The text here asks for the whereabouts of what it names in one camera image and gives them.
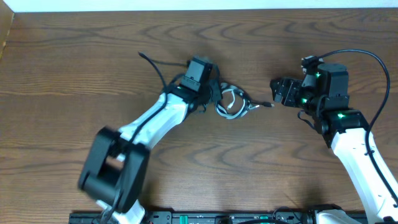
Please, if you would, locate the black usb cable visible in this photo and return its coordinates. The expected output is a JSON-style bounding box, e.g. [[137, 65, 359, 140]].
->
[[217, 81, 275, 118]]

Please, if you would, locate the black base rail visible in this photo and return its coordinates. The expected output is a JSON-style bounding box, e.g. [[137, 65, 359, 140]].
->
[[68, 205, 398, 224]]

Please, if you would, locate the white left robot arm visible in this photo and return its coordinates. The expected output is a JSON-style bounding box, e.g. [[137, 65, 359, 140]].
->
[[78, 74, 222, 223]]

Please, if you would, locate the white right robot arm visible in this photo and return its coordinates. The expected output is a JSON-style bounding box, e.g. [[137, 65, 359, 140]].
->
[[270, 62, 397, 223]]

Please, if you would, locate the white usb cable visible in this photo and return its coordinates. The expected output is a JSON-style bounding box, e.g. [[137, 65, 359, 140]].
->
[[214, 82, 261, 120]]

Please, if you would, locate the brown cardboard side panel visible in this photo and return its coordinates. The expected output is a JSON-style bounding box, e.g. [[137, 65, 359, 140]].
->
[[0, 0, 14, 57]]

